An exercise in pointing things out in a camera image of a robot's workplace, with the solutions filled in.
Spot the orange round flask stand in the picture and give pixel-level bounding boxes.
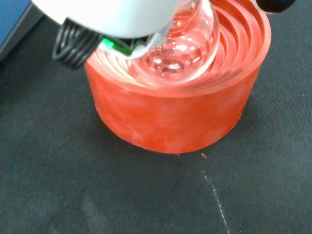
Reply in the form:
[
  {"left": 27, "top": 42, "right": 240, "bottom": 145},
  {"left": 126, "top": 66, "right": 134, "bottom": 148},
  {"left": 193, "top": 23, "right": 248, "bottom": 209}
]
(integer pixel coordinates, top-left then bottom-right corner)
[{"left": 83, "top": 0, "right": 272, "bottom": 155}]

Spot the heater with blue base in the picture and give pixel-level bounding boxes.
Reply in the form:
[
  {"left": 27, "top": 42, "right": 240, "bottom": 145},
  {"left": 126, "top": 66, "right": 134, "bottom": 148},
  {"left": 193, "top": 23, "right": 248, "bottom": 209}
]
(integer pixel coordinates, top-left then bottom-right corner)
[{"left": 0, "top": 0, "right": 46, "bottom": 63}]

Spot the black bench cloth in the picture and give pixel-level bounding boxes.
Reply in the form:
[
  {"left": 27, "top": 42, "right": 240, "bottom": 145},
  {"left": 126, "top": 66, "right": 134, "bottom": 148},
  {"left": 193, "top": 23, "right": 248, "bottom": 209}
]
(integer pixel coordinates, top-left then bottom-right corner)
[{"left": 0, "top": 0, "right": 312, "bottom": 234}]

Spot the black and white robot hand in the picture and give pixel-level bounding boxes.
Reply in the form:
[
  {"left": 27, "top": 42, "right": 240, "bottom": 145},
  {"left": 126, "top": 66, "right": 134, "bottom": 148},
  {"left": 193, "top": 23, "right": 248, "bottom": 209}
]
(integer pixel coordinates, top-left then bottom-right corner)
[{"left": 30, "top": 0, "right": 297, "bottom": 70}]

